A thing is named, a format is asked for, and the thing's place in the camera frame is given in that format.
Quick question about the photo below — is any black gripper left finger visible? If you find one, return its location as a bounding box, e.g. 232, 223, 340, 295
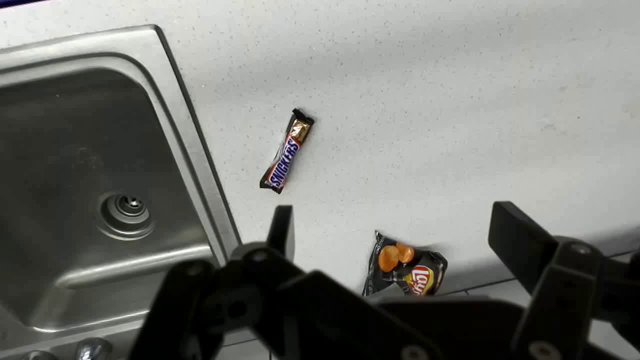
127, 204, 445, 360

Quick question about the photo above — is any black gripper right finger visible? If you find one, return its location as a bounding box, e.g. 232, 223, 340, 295
485, 200, 640, 360

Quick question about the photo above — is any stainless steel double sink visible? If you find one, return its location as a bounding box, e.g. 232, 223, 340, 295
0, 25, 244, 360

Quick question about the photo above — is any chrome faucet knob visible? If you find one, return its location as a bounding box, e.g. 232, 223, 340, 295
73, 336, 113, 360

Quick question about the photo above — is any black orange Lay's chip bag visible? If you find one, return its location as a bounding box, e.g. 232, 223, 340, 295
359, 231, 450, 300

